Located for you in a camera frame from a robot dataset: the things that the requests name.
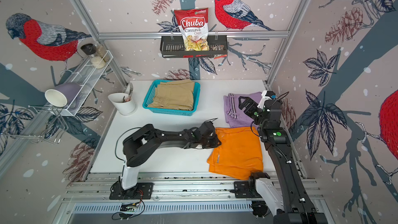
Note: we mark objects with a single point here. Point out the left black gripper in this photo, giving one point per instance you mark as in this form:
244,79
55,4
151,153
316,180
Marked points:
216,143

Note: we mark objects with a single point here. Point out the black wall basket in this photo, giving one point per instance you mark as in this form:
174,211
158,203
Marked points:
178,47

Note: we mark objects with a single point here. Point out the wire cup holder rack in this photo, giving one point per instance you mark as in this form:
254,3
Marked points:
33,123

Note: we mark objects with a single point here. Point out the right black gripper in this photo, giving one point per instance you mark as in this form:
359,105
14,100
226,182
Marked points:
253,105

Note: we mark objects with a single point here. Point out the metal utensils in cup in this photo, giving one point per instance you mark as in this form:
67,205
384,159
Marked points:
128,91

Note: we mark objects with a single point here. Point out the beige pants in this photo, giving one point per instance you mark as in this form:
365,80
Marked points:
175,95

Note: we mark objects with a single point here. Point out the black lid spice jar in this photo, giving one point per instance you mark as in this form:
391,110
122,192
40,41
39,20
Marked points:
89,50

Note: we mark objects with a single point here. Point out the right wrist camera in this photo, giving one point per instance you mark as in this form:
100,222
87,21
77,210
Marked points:
265,96

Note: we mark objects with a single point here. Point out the glass spice jar on shelf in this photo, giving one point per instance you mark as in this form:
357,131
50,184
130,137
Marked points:
102,51

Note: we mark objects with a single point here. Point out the white wire wall shelf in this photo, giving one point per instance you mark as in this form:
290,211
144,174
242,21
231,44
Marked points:
85,76

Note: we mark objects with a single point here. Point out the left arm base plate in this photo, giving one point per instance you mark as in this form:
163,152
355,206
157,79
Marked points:
142,191

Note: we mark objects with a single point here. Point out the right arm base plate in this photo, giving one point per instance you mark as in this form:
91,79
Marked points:
244,190

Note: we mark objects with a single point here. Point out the purple pants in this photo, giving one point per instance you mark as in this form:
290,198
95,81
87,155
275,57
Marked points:
234,116

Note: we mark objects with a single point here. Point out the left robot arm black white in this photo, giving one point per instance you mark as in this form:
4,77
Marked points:
139,146

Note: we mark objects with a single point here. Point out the Chuba cassava chips bag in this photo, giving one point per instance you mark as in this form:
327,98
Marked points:
193,24

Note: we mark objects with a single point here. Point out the white utensil holder cup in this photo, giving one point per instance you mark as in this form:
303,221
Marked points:
122,102

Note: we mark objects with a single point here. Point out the purple white cup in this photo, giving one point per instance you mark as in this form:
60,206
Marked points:
63,94

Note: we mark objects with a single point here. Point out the orange pants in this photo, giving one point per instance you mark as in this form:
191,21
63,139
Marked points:
239,154

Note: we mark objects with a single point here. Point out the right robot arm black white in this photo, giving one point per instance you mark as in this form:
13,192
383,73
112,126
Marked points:
292,204

